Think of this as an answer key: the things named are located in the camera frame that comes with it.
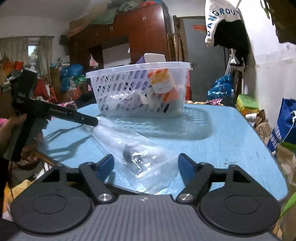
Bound blue plastic bag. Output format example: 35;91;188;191
207;74;234;100

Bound green lidded container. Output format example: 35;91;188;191
236;94;259;116

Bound purple box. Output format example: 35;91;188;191
136;53;166;64

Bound olive hanging bags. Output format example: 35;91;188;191
260;0;296;44

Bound black hanging garment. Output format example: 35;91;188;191
214;20;249;67

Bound orange white package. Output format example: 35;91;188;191
147;68;179;103

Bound person's left hand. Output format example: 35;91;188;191
1;114;43;166

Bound blue shopping bag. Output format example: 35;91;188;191
267;98;295;153

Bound white hanging jacket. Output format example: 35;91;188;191
205;0;241;47

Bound brown wooden wardrobe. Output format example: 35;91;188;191
69;4;174;71

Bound grey metal door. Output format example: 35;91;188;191
182;16;227;102

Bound clear plastic basket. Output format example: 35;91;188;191
86;62;192;118

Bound clear plastic bag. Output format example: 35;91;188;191
84;116;179;194

